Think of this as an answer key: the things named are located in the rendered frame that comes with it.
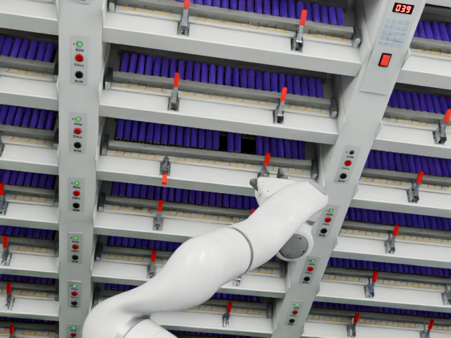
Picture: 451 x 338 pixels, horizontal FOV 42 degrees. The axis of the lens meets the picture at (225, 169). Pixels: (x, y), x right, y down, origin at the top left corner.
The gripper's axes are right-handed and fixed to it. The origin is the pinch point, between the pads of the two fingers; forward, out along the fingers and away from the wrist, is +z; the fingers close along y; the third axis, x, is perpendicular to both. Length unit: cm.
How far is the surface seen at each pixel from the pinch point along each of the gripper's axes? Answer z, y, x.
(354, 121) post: 4.8, 18.7, 15.2
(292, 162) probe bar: 14.6, 7.9, -2.7
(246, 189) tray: 9.3, -4.3, -9.7
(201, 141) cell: 17.9, -17.6, -1.0
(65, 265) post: 15, -53, -44
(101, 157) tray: 12.1, -44.0, -6.4
